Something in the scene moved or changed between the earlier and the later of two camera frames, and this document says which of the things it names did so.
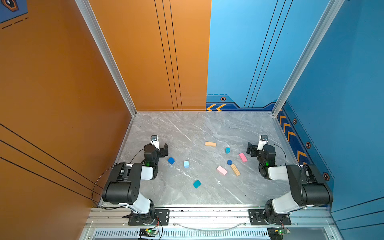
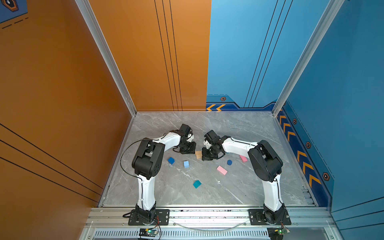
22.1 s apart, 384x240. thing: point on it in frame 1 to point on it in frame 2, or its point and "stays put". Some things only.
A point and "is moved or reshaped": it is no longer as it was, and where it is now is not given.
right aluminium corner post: x=334 y=7 stays put
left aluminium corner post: x=86 y=9 stays put
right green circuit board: x=281 y=231 stays put
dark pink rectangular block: x=243 y=157 stays put
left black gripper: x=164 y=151 to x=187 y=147
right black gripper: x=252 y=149 to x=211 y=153
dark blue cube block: x=171 y=160 stays put
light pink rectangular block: x=222 y=170 stays put
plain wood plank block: x=210 y=144 is moved or reshaped
